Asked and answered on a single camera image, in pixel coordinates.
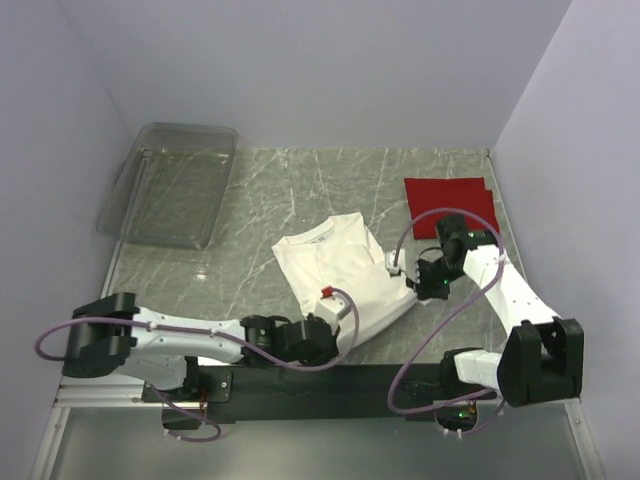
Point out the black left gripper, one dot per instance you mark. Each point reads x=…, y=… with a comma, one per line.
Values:
x=329, y=338

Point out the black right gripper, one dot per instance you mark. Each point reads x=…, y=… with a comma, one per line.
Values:
x=424, y=278

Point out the white t shirt red print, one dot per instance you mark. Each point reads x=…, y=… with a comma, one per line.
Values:
x=342, y=253

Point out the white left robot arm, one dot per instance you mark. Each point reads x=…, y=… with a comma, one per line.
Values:
x=115, y=335

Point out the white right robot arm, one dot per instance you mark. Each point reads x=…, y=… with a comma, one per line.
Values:
x=542, y=360

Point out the folded red t shirt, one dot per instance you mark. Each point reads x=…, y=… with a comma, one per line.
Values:
x=467, y=193

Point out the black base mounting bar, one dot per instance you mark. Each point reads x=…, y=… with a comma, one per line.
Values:
x=235, y=393

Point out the clear plastic bin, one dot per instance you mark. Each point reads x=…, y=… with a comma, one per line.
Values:
x=171, y=185

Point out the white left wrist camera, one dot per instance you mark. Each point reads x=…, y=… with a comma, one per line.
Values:
x=330, y=307

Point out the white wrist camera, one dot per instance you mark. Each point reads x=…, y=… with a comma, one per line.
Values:
x=330, y=307
x=400, y=267

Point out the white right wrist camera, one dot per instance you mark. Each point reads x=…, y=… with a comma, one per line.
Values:
x=400, y=267

